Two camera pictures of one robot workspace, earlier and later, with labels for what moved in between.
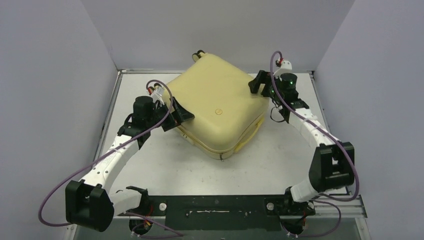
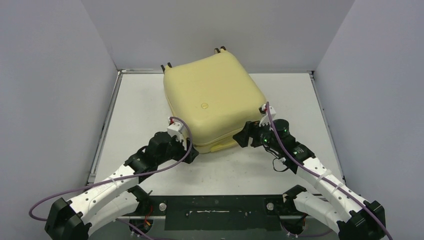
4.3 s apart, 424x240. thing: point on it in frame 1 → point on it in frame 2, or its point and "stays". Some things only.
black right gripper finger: [263, 77] → [242, 138]
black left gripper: [180, 114] → [182, 151]
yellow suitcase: [227, 116] stays
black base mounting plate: [226, 212] stays
